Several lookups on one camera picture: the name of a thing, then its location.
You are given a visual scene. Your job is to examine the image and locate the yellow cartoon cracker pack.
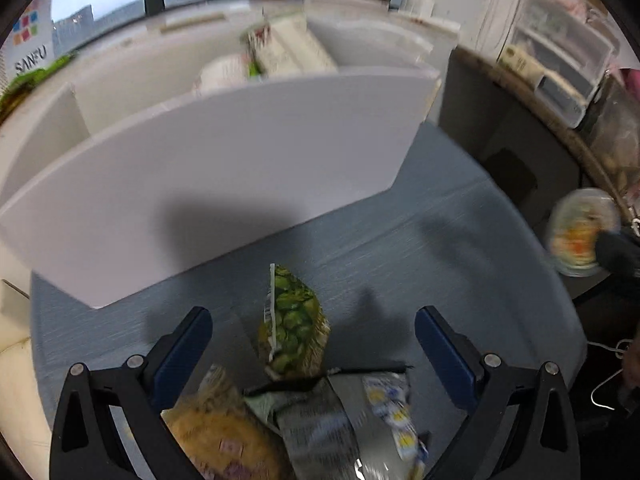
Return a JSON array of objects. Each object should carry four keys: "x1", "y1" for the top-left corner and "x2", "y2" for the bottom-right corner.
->
[{"x1": 163, "y1": 365, "x2": 295, "y2": 480}]

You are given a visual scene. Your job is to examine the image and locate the blue yellow candy packet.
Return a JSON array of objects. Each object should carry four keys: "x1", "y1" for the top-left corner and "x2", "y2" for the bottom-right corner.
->
[{"x1": 362, "y1": 372, "x2": 428, "y2": 479}]

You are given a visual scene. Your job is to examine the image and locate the white SANFU shopping bag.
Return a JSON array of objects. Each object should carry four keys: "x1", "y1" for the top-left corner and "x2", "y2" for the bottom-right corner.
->
[{"x1": 1, "y1": 0, "x2": 54, "y2": 91}]

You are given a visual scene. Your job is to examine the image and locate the clear plastic drawer unit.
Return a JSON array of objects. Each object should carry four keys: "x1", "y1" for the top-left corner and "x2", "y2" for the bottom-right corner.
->
[{"x1": 498, "y1": 0, "x2": 614, "y2": 128}]

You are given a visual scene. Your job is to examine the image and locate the cream sofa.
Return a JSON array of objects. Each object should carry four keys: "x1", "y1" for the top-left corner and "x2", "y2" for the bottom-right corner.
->
[{"x1": 1, "y1": 281, "x2": 51, "y2": 479}]

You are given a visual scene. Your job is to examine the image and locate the white printed snack bag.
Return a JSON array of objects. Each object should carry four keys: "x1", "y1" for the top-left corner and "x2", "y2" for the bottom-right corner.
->
[{"x1": 246, "y1": 13, "x2": 337, "y2": 77}]

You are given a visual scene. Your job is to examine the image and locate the dark side table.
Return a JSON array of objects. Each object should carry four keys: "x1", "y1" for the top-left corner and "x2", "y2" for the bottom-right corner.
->
[{"x1": 436, "y1": 45, "x2": 640, "y2": 302}]

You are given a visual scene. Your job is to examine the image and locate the green packets on sill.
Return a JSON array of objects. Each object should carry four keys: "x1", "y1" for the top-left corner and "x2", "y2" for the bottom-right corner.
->
[{"x1": 0, "y1": 52, "x2": 77, "y2": 122}]

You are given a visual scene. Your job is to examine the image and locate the green bean snack bag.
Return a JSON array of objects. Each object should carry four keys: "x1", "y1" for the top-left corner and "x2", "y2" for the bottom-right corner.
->
[{"x1": 258, "y1": 263, "x2": 331, "y2": 380}]

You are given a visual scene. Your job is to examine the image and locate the grey foil snack packet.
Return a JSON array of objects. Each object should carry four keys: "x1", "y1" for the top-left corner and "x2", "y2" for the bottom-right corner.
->
[{"x1": 244, "y1": 366, "x2": 409, "y2": 479}]

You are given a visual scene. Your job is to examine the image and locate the white storage box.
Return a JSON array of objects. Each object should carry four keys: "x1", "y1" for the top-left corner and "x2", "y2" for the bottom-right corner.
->
[{"x1": 1, "y1": 18, "x2": 440, "y2": 309}]

